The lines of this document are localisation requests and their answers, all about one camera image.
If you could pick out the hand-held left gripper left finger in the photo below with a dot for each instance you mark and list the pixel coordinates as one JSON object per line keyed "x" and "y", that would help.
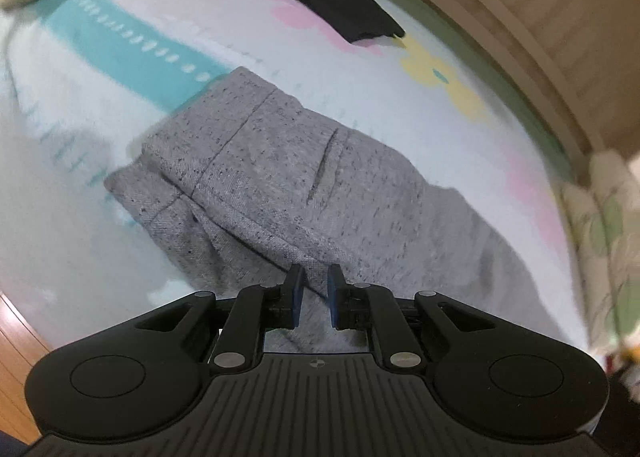
{"x": 295, "y": 298}

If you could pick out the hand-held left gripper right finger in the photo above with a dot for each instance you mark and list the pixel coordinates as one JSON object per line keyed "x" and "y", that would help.
{"x": 333, "y": 304}

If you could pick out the grey speckled pants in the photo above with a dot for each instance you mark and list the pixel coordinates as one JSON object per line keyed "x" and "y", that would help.
{"x": 310, "y": 177}

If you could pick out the floral printed bed sheet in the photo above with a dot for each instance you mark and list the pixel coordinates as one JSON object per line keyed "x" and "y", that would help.
{"x": 400, "y": 102}

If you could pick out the wooden bed frame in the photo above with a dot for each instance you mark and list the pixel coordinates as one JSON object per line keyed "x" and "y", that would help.
{"x": 550, "y": 12}

